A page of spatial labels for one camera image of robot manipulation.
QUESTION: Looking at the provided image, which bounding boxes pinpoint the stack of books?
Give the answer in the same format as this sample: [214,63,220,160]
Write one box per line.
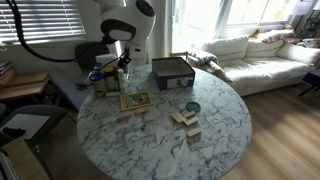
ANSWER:
[0,61,15,86]

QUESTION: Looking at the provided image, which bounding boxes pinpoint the white bottle with blue cap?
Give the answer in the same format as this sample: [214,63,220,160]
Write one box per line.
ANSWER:
[93,62,103,74]

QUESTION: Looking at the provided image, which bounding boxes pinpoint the dark round chair back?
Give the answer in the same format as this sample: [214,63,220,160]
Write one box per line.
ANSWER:
[74,41,112,72]

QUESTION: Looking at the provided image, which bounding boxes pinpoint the colourful patterned pillow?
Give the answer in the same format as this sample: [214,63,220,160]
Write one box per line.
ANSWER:
[255,28,298,44]

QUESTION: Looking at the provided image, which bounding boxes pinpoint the wooden side table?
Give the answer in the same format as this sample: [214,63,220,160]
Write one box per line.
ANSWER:
[0,71,52,102]

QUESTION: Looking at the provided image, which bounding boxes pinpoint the black corrugated cable hose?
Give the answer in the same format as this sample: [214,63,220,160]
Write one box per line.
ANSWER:
[4,0,113,63]

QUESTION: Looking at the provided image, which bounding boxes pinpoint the white lamp shade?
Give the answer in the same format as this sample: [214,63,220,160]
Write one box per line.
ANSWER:
[289,0,312,17]

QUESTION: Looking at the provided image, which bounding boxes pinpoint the white paper sheet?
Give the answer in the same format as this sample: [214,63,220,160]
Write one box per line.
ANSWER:
[0,113,51,141]

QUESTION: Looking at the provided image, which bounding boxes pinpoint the yellow Courageous Canine book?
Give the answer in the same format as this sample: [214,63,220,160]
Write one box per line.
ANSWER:
[119,91,154,112]

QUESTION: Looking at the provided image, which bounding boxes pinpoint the small green bowl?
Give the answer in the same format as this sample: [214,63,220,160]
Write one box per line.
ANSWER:
[185,101,202,113]

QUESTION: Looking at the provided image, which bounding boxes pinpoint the dark blue open box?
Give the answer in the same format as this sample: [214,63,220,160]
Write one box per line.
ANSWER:
[151,56,197,91]

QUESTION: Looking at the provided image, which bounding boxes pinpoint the white pill bottle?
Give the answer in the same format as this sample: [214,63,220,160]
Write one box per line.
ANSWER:
[117,68,129,94]

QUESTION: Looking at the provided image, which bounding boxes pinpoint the yellow lid dark jar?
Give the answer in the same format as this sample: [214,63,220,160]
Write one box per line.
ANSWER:
[103,66,118,92]

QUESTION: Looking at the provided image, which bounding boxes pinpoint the white couch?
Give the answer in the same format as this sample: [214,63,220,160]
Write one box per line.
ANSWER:
[187,29,320,98]

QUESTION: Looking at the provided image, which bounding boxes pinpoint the dark stool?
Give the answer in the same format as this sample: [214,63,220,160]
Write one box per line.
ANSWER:
[297,71,320,98]

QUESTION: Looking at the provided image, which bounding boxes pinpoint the clear plastic container bin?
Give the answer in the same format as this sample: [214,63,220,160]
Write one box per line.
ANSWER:
[85,63,130,98]

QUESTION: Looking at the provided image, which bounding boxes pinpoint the brown cardboard box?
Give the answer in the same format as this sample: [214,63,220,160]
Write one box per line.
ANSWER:
[0,136,52,180]

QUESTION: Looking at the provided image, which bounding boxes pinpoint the white window blinds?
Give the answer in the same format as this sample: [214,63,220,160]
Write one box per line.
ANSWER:
[0,0,87,47]

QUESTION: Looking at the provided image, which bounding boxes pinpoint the small black device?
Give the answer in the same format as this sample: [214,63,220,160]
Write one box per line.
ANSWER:
[1,126,27,139]

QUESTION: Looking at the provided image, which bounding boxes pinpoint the white throw blanket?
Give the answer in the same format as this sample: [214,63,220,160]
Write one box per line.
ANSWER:
[187,49,234,83]

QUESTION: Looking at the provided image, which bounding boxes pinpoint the wooden block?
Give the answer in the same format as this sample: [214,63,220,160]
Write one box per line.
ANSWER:
[170,112,188,124]
[184,116,200,127]
[182,110,197,119]
[186,127,203,138]
[117,110,134,121]
[134,107,150,116]

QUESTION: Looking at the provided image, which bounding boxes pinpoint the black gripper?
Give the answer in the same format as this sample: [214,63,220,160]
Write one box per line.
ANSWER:
[117,49,132,73]

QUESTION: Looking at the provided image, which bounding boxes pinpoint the small wooden chair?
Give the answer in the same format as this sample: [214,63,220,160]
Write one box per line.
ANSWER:
[169,50,190,62]

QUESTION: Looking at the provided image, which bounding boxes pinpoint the blue lid snack jar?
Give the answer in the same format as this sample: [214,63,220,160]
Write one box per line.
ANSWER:
[89,73,107,98]

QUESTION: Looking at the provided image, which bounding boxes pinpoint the grey upholstered chair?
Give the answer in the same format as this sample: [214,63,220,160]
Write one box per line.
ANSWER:
[0,104,68,153]
[49,68,92,112]

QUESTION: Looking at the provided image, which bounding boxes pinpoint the green house plant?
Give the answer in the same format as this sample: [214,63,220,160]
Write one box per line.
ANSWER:
[299,16,320,40]

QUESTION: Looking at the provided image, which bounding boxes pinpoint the translucent plastic measuring cup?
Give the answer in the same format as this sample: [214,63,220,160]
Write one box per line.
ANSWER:
[117,81,130,96]

